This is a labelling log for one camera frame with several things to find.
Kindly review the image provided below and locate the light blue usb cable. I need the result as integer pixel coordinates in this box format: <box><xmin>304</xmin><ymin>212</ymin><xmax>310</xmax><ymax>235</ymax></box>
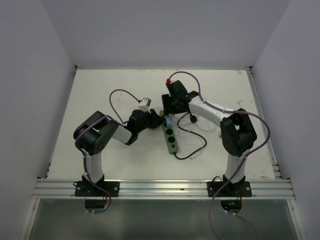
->
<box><xmin>177</xmin><ymin>119</ymin><xmax>205</xmax><ymax>160</ymax></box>

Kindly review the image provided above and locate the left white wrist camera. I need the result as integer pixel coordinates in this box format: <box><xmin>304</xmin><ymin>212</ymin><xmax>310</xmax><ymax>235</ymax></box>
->
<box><xmin>138</xmin><ymin>97</ymin><xmax>152</xmax><ymax>112</ymax></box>

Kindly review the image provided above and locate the green power strip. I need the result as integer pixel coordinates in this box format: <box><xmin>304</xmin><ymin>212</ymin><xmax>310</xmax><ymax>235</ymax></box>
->
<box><xmin>159</xmin><ymin>110</ymin><xmax>179</xmax><ymax>155</ymax></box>

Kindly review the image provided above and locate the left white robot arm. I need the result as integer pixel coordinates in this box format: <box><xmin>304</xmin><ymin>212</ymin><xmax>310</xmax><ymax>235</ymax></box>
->
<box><xmin>73</xmin><ymin>109</ymin><xmax>165</xmax><ymax>197</ymax></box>

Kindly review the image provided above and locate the light blue charger plug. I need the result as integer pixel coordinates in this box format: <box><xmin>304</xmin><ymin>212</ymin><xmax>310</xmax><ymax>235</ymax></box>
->
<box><xmin>165</xmin><ymin>115</ymin><xmax>173</xmax><ymax>128</ymax></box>

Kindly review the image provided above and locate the black power cord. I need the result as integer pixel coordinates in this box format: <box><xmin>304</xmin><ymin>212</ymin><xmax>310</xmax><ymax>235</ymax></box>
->
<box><xmin>173</xmin><ymin>112</ymin><xmax>208</xmax><ymax>160</ymax></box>

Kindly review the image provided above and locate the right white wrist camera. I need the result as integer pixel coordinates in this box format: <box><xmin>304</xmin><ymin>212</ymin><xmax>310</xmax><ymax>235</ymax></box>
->
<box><xmin>165</xmin><ymin>78</ymin><xmax>177</xmax><ymax>87</ymax></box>

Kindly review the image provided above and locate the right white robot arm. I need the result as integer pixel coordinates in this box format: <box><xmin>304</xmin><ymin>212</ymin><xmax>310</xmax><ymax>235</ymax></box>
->
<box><xmin>161</xmin><ymin>79</ymin><xmax>257</xmax><ymax>197</ymax></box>

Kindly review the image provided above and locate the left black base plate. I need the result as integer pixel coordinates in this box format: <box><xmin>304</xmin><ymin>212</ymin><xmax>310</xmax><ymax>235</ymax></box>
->
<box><xmin>72</xmin><ymin>179</ymin><xmax>120</xmax><ymax>197</ymax></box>

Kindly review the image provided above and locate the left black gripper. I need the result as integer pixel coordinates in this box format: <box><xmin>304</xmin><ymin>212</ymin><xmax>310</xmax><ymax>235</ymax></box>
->
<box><xmin>136</xmin><ymin>109</ymin><xmax>164</xmax><ymax>134</ymax></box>

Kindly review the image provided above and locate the aluminium rail frame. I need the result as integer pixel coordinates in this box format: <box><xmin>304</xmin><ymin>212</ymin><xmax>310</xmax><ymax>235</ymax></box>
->
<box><xmin>32</xmin><ymin>65</ymin><xmax>293</xmax><ymax>201</ymax></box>

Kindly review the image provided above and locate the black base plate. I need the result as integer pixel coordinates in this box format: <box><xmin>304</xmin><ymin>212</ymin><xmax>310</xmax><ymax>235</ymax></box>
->
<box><xmin>206</xmin><ymin>176</ymin><xmax>253</xmax><ymax>198</ymax></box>
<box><xmin>72</xmin><ymin>179</ymin><xmax>120</xmax><ymax>197</ymax></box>

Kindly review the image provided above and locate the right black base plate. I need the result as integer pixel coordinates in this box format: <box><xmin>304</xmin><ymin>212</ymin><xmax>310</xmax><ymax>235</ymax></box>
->
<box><xmin>206</xmin><ymin>176</ymin><xmax>253</xmax><ymax>198</ymax></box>

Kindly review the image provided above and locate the teal usb cable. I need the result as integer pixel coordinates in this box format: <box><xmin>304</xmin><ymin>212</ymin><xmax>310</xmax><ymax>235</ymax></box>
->
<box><xmin>197</xmin><ymin>117</ymin><xmax>218</xmax><ymax>133</ymax></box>

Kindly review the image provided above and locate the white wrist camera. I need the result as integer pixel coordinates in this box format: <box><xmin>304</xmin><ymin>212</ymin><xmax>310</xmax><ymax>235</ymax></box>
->
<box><xmin>165</xmin><ymin>78</ymin><xmax>177</xmax><ymax>87</ymax></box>
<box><xmin>138</xmin><ymin>97</ymin><xmax>152</xmax><ymax>112</ymax></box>

